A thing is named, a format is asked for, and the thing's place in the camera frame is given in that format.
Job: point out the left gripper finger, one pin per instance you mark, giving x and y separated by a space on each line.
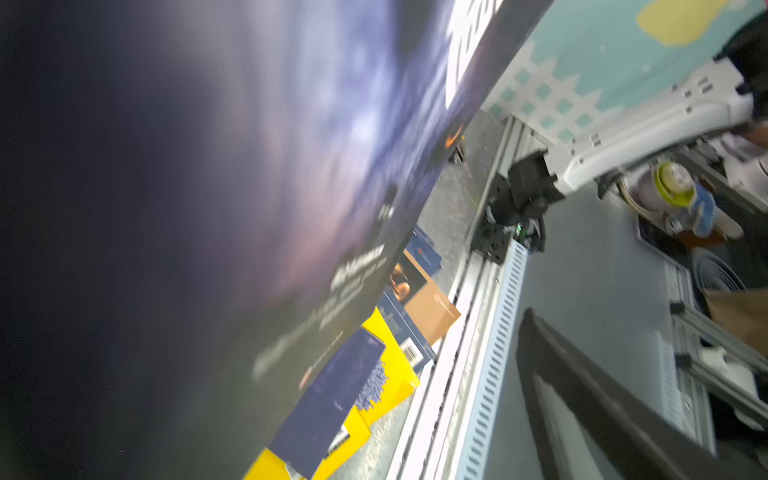
635 439

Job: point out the black wolf cover book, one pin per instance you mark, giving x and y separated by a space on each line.
201 201

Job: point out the dark blue barcode book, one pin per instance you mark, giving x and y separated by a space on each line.
305 436

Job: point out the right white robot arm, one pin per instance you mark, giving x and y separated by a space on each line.
726 92

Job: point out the brown lamp cover book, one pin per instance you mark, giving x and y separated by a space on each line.
429 308

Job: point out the yellow cartoon cover book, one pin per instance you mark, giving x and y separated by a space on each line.
392 381

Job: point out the blue yellow-label book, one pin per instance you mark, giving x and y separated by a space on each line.
422 248

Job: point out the yellow green pliers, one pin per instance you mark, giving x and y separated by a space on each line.
458 154

